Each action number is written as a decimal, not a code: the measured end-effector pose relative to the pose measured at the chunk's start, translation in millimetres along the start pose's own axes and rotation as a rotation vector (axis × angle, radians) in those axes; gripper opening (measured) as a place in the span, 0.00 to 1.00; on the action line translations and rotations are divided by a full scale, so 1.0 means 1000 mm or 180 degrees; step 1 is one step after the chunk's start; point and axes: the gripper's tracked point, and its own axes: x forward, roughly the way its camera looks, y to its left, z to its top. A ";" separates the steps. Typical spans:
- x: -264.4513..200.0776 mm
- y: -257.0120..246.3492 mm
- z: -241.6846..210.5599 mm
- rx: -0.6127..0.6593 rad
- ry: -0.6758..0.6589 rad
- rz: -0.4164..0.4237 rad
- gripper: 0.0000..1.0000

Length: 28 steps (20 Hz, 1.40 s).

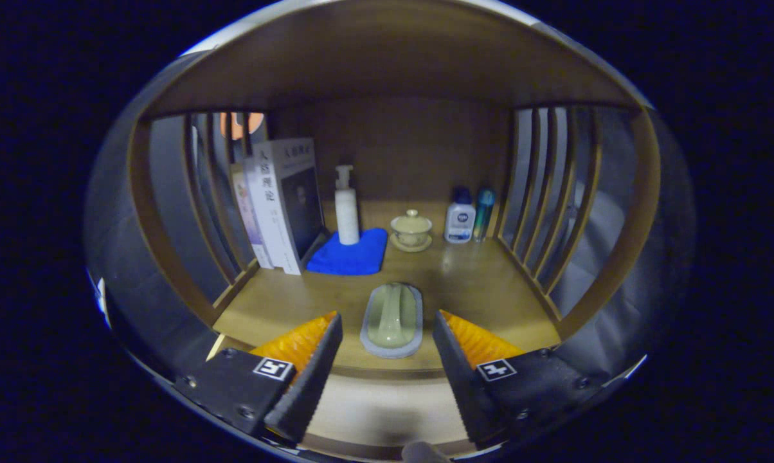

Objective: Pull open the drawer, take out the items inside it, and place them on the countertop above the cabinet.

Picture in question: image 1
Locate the thin pale purple book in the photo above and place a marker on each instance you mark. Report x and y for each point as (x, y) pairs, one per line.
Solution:
(249, 218)

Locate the brown wooden cabinet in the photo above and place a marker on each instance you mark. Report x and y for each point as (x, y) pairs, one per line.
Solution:
(387, 58)

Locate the beige lidded tea cup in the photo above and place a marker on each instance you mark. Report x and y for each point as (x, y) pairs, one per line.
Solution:
(411, 228)

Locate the white pump bottle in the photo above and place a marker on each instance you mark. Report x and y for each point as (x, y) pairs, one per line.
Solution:
(347, 218)

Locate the wooden countertop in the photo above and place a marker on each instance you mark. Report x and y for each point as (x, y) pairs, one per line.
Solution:
(464, 289)

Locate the teal slim bottle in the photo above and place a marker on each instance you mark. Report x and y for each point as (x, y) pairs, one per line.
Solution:
(483, 212)

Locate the white bottle with blue cap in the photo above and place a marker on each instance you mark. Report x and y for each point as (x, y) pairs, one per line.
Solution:
(459, 222)

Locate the brown wooden drawer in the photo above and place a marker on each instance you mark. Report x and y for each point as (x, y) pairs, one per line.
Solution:
(387, 405)

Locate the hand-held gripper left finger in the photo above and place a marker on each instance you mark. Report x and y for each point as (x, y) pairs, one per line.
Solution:
(313, 379)

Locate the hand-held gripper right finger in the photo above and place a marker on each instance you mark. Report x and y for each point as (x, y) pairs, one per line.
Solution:
(461, 379)

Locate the white and blue object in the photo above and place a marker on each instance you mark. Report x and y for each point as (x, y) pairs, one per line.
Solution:
(102, 299)

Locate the thick white and black book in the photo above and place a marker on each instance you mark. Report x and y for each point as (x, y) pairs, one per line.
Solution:
(278, 206)

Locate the blue folded cloth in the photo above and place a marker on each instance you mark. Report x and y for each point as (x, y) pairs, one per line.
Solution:
(355, 257)

